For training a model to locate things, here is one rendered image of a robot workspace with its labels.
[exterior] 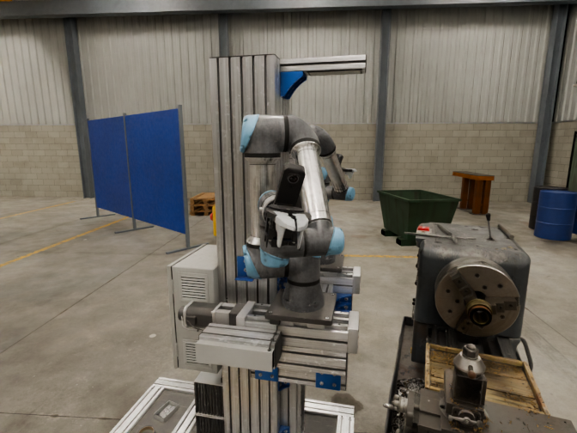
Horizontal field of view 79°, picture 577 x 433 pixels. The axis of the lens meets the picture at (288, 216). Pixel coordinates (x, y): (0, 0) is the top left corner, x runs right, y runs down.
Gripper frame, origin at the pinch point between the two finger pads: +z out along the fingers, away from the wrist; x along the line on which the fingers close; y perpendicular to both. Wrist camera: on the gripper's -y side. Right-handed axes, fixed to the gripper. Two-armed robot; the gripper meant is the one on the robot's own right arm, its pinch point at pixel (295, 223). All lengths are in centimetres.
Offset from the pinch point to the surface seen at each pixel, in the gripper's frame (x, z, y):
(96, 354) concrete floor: 105, -228, 175
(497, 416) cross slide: -68, -16, 52
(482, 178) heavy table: -609, -729, -16
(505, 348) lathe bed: -111, -61, 57
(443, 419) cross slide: -53, -18, 54
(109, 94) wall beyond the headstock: 419, -1216, -117
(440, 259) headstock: -88, -84, 27
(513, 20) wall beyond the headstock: -750, -933, -476
